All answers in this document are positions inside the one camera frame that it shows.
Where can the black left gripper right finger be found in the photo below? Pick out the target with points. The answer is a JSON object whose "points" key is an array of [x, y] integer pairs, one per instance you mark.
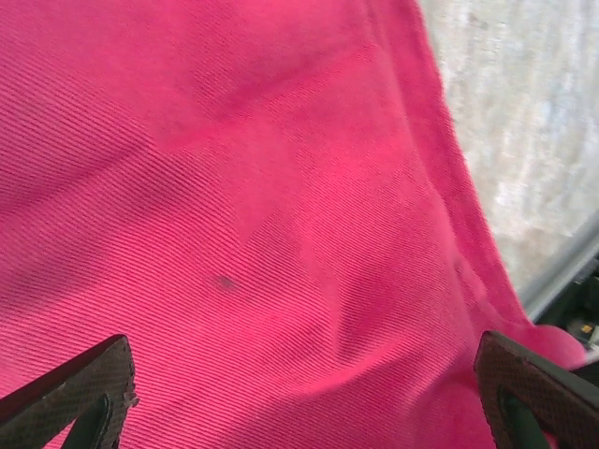
{"points": [[524, 374]]}

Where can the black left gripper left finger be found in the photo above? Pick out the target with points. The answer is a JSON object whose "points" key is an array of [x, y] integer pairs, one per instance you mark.
{"points": [[61, 397]]}

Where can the pink long pants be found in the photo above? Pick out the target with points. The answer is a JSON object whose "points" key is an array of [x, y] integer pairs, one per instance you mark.
{"points": [[257, 210]]}

